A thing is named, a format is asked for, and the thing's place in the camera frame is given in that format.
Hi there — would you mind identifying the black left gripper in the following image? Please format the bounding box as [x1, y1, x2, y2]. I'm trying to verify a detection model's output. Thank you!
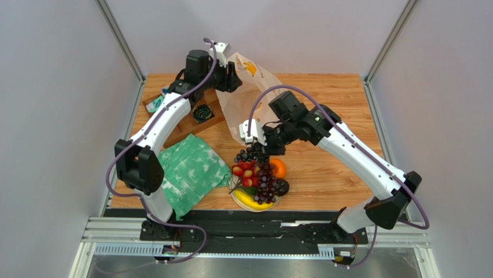
[200, 58, 243, 94]

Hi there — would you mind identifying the translucent white plastic bag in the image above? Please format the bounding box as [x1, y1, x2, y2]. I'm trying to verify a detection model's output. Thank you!
[216, 52, 282, 145]

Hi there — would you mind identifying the dark blue grape bunch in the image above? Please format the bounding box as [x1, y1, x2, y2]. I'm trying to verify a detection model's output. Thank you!
[233, 142, 270, 163]

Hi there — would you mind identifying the orange fake tangerine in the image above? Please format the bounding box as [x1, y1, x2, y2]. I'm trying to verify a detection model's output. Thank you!
[269, 159, 287, 178]

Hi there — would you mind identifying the red fake fruit bunch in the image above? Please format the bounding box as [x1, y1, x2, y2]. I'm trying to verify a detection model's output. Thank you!
[229, 160, 259, 193]

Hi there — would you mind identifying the dark round fake fruit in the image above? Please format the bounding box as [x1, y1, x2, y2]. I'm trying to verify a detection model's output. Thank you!
[275, 179, 290, 196]

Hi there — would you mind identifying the dark fake grape bunch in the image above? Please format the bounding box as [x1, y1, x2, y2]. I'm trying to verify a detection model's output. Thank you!
[253, 162, 279, 205]

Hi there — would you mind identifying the yellow fake banana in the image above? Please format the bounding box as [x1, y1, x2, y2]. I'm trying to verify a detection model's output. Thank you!
[233, 189, 277, 211]

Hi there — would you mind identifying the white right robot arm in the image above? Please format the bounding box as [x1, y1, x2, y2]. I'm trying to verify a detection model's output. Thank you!
[251, 91, 422, 233]

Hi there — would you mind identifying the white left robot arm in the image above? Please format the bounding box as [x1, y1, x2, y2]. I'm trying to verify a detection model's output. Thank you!
[109, 42, 242, 226]

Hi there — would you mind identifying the wooden compartment tray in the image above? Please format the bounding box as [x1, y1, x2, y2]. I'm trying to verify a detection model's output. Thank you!
[132, 88, 225, 148]

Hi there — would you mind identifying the cream and blue ceramic plate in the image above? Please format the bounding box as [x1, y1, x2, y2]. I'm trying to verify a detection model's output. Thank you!
[228, 175, 282, 213]

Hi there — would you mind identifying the white teal patterned sock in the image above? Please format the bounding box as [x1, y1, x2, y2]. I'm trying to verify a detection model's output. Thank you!
[143, 87, 168, 115]

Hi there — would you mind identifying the green white cloth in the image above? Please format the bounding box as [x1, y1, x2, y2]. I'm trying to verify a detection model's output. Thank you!
[158, 134, 231, 221]

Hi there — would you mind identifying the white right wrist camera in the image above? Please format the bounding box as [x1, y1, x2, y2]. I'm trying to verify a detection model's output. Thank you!
[238, 119, 267, 146]

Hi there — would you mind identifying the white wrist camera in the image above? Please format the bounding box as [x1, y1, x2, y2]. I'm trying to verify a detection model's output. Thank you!
[209, 42, 231, 68]
[238, 119, 267, 146]

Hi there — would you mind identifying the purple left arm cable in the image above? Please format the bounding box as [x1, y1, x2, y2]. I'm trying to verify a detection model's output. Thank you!
[105, 37, 218, 265]

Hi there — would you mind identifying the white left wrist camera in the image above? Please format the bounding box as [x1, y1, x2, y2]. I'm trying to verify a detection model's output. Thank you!
[209, 42, 231, 68]

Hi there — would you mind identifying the aluminium frame rail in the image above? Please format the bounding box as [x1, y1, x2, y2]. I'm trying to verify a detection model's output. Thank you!
[94, 0, 146, 83]

